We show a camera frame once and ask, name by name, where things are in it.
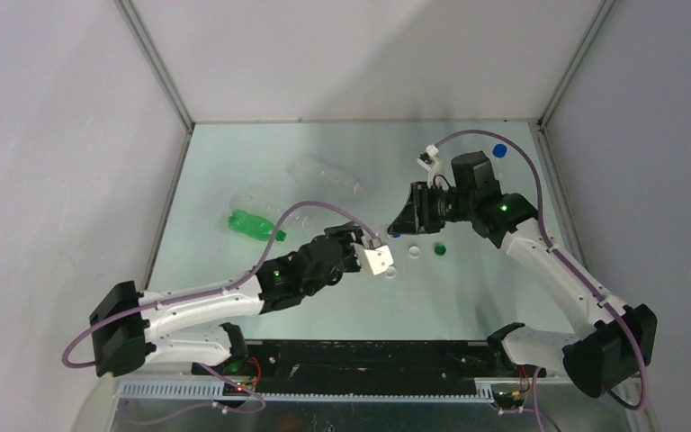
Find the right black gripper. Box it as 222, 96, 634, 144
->
389, 181, 474, 234

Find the green cap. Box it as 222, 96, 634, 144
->
434, 242, 447, 257

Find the white cap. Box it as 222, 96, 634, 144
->
383, 266, 397, 279
408, 245, 421, 259

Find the Pepsi label clear bottle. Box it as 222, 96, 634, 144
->
490, 150, 507, 182

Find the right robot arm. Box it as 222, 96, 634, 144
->
388, 148, 658, 398

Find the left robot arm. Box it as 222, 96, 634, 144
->
89, 223, 393, 377

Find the clear bottle beside green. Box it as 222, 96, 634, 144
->
230, 189, 314, 230

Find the green plastic bottle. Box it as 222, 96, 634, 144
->
228, 209, 287, 241

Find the left circuit board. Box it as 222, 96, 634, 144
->
222, 382, 255, 398

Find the circuit board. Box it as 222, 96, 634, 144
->
493, 391, 528, 411
222, 382, 255, 398

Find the right circuit board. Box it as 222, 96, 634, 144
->
493, 391, 528, 411

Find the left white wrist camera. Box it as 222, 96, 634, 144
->
355, 238, 394, 275

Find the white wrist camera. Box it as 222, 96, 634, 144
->
355, 238, 394, 275
417, 145, 444, 186

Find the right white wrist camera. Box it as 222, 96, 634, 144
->
417, 145, 444, 186

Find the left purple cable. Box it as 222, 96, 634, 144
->
61, 201, 382, 369

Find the purple cable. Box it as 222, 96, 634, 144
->
61, 201, 382, 369
433, 130, 650, 412

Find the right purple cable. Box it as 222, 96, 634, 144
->
433, 130, 650, 412

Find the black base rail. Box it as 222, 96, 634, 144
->
215, 339, 534, 398

